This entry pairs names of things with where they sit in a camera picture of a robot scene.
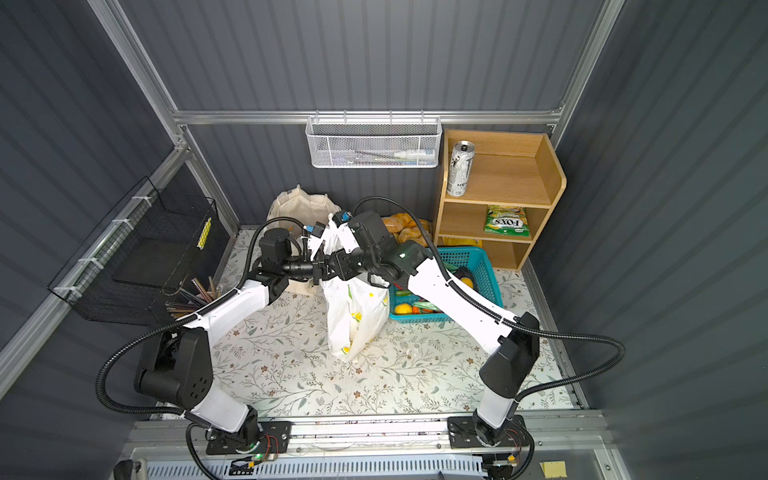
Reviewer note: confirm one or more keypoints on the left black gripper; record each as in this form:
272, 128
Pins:
315, 267

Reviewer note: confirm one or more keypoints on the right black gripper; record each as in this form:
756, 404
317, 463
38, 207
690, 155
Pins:
343, 264

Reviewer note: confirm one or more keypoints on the white plastic grocery bag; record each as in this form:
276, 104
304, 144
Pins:
356, 310

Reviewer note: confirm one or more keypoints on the cream canvas tote bag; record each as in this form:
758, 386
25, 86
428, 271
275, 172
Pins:
308, 209

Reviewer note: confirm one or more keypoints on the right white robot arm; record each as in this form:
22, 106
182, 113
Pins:
511, 341

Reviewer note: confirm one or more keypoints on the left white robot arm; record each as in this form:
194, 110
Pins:
176, 366

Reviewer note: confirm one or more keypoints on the yellow bread tray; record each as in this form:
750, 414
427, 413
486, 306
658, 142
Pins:
404, 228

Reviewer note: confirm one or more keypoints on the yellow lemon lower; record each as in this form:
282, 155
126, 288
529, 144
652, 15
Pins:
403, 309

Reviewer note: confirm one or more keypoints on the teal plastic basket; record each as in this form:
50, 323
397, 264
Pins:
458, 261

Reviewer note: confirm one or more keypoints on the floral table mat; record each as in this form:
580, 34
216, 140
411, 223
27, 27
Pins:
278, 360

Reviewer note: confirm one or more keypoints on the pink pencil cup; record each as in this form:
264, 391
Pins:
188, 295

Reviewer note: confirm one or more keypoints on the left silver drink can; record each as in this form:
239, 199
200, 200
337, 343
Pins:
460, 164

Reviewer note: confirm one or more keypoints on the green Fox's candy bag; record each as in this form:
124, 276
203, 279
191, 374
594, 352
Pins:
507, 221

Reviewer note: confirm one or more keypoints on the wooden shelf unit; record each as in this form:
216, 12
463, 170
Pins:
511, 170

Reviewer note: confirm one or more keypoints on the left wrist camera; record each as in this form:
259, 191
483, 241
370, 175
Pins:
314, 236

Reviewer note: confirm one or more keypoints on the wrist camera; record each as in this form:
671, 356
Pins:
342, 236
314, 236

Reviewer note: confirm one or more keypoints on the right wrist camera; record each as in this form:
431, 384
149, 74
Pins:
342, 236

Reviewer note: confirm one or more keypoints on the black wire wall basket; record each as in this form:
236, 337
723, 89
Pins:
167, 232

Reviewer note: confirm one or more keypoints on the white wire wall basket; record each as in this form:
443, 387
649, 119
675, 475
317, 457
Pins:
374, 141

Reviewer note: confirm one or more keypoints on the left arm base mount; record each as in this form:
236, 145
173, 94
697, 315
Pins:
256, 437

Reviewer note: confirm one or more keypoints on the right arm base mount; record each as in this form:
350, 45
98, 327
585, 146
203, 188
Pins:
467, 432

